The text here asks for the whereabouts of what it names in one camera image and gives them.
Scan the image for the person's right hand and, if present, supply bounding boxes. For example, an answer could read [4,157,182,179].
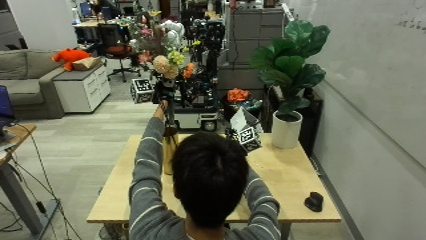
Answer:
[224,126,243,145]

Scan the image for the person's left hand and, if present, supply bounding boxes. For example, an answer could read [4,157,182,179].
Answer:
[152,79,177,106]

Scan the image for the white paper sheet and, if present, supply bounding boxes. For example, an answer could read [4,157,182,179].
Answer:
[229,105,263,135]

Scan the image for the orange artificial flower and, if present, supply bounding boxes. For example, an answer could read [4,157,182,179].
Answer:
[182,62,197,80]

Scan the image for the peach artificial flower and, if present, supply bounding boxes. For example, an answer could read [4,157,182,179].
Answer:
[152,54,180,80]

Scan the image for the yellow-green artificial flower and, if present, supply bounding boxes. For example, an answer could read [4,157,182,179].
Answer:
[166,49,186,67]

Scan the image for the white marker cube on right glove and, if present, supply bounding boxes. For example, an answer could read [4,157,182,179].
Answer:
[237,126,263,153]

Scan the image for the white marker cube on glove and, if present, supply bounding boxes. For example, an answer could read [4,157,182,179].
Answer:
[129,77,156,105]
[237,126,263,153]

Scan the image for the white marker cube on left glove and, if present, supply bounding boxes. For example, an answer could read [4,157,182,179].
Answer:
[129,77,156,105]

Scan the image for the black bin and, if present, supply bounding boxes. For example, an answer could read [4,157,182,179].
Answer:
[220,95,269,125]

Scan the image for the black mobile robot white base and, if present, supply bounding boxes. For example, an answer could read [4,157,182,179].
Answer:
[173,19,226,132]

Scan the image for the bunch of orange flowers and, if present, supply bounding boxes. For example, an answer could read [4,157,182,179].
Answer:
[226,87,251,104]

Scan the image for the pink artificial flower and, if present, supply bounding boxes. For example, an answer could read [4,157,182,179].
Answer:
[136,50,154,66]

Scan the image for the white cylindrical plant pot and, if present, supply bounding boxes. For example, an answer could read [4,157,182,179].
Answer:
[270,109,305,150]

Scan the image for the the person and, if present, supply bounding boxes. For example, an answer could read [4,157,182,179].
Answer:
[128,99,282,240]

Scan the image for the white drawer cabinet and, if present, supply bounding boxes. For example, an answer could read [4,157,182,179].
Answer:
[52,64,112,114]

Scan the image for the black side cabinet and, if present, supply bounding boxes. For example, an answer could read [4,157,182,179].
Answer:
[265,85,323,155]

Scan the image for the white artificial flowers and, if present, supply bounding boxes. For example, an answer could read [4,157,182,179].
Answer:
[158,19,186,48]

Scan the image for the black office chair red seat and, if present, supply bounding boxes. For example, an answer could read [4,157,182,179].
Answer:
[96,23,142,83]

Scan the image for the brown paper bag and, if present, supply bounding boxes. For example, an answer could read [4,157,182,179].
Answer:
[70,56,105,72]

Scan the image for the orange plush toy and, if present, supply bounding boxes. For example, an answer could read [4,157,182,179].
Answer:
[50,48,93,72]

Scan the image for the green broad-leaf plant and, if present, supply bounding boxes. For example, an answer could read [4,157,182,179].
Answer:
[249,19,333,115]

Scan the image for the grey filing cabinets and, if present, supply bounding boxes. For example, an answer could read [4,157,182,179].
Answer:
[217,7,287,92]

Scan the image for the small black device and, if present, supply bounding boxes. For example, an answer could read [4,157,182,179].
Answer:
[303,191,326,213]

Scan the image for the computer monitor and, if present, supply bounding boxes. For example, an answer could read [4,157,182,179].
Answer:
[78,2,93,18]

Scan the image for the grey sofa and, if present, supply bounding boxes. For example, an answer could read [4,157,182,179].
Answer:
[0,48,69,120]

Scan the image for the blue laptop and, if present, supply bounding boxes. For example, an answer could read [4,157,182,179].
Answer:
[0,84,19,128]

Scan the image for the whiteboard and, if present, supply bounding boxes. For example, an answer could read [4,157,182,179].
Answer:
[286,0,426,169]

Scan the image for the wooden side desk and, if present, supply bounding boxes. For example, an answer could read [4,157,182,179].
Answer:
[0,123,60,236]

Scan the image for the black cable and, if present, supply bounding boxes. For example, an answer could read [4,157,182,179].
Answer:
[8,123,84,240]

